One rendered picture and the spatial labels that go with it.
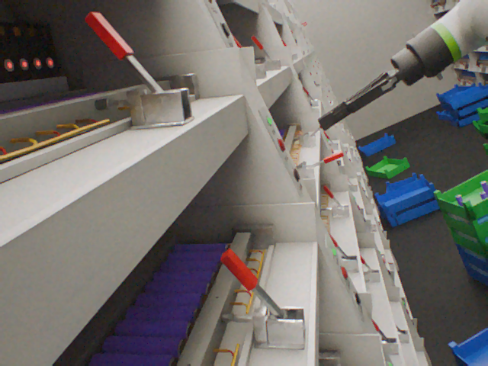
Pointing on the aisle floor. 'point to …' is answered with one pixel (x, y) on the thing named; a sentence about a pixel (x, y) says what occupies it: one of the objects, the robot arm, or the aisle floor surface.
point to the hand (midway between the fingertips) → (333, 116)
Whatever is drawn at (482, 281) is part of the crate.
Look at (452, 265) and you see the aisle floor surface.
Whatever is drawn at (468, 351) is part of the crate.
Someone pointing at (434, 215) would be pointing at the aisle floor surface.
